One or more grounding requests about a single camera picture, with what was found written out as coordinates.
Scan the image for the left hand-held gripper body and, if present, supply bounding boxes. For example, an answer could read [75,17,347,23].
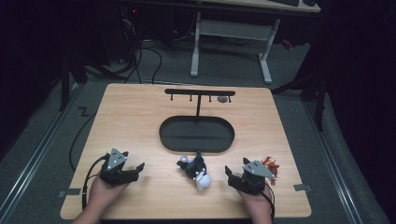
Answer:
[99,147,140,188]

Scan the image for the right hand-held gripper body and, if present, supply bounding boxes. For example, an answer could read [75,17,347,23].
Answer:
[228,160,276,197]

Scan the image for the red charm keychain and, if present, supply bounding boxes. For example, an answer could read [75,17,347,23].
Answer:
[261,155,280,187]

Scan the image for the black hook stand with tray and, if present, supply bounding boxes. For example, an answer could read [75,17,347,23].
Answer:
[159,88,236,154]

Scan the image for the person's right hand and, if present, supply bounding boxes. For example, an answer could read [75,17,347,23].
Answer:
[237,189,274,216]

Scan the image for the person's left hand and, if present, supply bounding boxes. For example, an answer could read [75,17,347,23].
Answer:
[88,177,131,210]

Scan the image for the black metal stand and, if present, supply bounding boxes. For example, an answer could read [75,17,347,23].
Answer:
[58,55,127,112]
[271,69,329,133]

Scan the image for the black computer tower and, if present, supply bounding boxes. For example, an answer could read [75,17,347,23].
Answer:
[104,4,145,64]

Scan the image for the white-legged desk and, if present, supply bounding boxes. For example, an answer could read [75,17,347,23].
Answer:
[190,0,321,85]

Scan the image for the right hand-held gripper cable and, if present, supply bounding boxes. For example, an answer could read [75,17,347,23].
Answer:
[264,182,276,224]

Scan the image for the hand-held gripper cable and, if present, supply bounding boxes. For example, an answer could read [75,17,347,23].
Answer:
[81,154,110,210]
[264,182,276,224]

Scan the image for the left hand-held gripper cable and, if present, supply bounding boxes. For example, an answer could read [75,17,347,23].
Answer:
[81,154,110,210]

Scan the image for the black floor cable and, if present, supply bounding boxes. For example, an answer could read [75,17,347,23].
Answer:
[68,111,98,172]

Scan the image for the metal floor rail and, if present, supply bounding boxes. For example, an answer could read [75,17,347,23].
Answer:
[302,100,364,224]
[0,83,82,217]

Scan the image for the bundle of black cables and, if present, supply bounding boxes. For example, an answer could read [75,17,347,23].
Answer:
[122,18,163,85]

